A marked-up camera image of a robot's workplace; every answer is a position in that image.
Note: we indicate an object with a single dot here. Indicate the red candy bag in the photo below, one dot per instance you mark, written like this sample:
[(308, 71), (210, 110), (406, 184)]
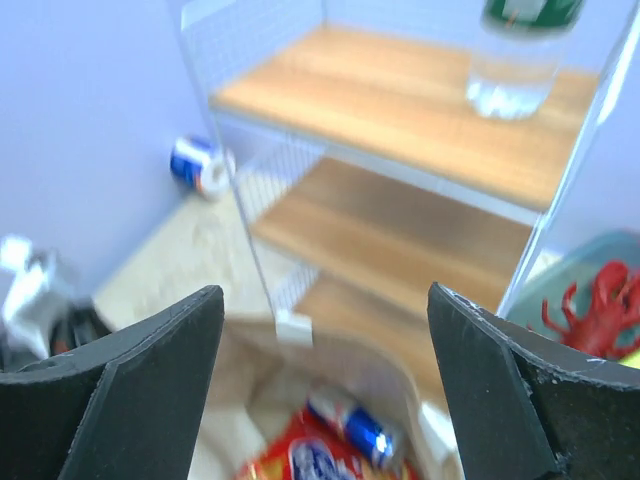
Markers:
[(308, 450)]

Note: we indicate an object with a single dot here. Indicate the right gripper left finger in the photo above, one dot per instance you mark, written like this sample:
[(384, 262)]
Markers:
[(126, 406)]

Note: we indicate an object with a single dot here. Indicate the blue white toilet paper roll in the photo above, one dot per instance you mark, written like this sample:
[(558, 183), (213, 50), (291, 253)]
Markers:
[(204, 167)]

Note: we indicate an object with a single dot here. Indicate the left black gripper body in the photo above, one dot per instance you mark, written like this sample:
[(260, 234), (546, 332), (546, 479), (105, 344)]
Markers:
[(75, 325)]

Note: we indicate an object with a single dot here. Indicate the red blue drink can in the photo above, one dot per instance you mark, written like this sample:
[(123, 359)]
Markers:
[(381, 442)]

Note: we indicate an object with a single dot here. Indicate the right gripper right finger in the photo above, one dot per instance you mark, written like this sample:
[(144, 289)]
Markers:
[(526, 407)]

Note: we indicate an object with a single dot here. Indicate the white wire wooden shelf rack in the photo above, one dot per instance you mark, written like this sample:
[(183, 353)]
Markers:
[(384, 180)]

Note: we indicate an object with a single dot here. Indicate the red toy lobster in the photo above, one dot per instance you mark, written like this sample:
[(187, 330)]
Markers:
[(609, 327)]

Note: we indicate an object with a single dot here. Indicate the brown paper grocery bag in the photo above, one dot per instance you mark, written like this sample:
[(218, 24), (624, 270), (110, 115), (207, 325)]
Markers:
[(264, 370)]

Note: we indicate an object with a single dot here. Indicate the green label water bottle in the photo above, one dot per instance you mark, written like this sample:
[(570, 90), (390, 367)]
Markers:
[(515, 64)]

